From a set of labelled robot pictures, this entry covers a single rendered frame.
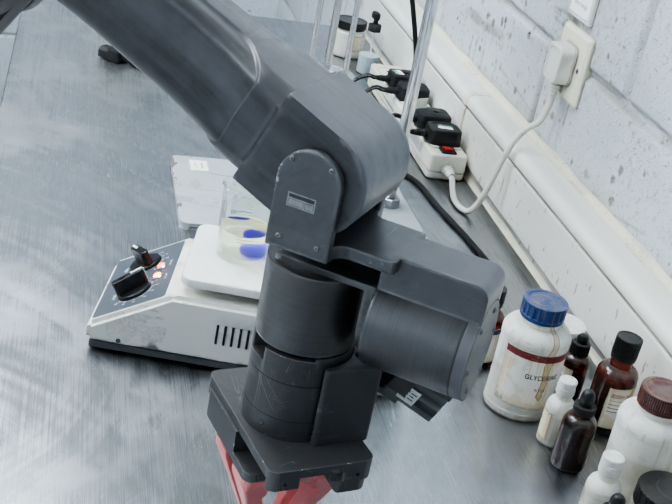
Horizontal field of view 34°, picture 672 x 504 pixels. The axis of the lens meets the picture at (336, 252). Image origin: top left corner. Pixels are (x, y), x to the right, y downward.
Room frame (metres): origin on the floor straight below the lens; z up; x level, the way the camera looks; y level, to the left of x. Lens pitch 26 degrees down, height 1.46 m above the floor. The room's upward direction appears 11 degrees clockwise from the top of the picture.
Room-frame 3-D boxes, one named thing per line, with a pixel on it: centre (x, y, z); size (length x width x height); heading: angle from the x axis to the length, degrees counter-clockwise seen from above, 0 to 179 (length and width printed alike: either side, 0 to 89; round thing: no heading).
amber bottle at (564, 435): (0.83, -0.24, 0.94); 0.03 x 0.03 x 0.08
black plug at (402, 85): (1.66, -0.06, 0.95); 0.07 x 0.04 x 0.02; 106
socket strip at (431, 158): (1.64, -0.07, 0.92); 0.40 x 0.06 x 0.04; 16
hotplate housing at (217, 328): (0.92, 0.10, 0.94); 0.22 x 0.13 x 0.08; 93
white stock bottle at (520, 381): (0.91, -0.20, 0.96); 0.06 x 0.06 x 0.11
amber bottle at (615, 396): (0.90, -0.28, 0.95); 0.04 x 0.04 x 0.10
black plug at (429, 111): (1.55, -0.09, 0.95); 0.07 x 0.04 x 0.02; 106
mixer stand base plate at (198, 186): (1.27, 0.06, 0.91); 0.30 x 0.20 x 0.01; 106
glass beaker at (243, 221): (0.93, 0.08, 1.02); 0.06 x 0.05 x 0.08; 106
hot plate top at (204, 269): (0.93, 0.07, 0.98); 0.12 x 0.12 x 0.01; 3
